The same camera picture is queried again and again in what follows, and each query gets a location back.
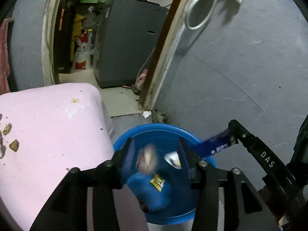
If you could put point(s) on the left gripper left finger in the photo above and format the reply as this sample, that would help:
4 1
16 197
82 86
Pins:
84 200

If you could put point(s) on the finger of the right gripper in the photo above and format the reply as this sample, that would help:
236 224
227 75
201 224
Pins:
286 181

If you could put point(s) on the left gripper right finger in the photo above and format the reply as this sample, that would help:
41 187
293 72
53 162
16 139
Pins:
226 199

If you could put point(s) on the blue snack wrapper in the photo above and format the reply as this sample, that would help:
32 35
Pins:
215 144

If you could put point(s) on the red white snack packet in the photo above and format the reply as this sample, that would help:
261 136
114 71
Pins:
147 161

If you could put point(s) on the brown peel piece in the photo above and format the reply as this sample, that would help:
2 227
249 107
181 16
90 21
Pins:
7 129
14 145

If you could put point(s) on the pink table cloth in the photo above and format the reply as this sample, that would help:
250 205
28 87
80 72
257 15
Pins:
58 127

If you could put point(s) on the blue plastic basin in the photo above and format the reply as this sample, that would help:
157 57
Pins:
180 200

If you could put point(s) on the red checked counter cloth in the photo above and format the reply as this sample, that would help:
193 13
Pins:
4 60

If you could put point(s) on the red white bag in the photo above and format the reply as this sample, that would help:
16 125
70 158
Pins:
82 56

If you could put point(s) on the wooden door frame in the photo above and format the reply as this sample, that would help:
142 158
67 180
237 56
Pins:
159 65

